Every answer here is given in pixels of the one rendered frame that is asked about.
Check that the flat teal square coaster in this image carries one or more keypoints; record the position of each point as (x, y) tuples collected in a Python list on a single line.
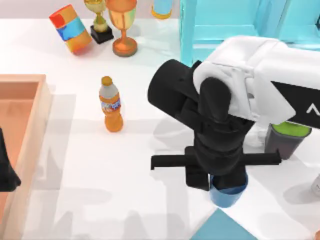
[(221, 226)]

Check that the small gold trophy black base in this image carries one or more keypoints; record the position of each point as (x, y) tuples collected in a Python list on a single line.
[(100, 30)]

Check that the light blue orange bottle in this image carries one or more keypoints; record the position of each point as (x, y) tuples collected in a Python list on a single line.
[(162, 10)]

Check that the grey cup with green inside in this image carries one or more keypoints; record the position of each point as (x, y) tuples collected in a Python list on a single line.
[(282, 143)]

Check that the blue cup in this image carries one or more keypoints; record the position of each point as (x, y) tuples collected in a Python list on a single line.
[(225, 200)]

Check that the large bronze trophy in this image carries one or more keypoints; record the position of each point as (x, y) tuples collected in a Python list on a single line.
[(123, 27)]

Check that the light blue rack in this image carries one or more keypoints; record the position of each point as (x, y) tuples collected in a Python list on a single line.
[(200, 22)]

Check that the pale grey rounded box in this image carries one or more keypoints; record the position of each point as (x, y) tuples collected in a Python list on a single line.
[(256, 138)]

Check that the shallow salmon box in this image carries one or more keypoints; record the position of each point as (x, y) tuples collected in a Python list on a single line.
[(17, 117)]

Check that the orange blue red can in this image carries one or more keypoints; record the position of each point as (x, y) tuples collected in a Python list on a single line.
[(71, 30)]

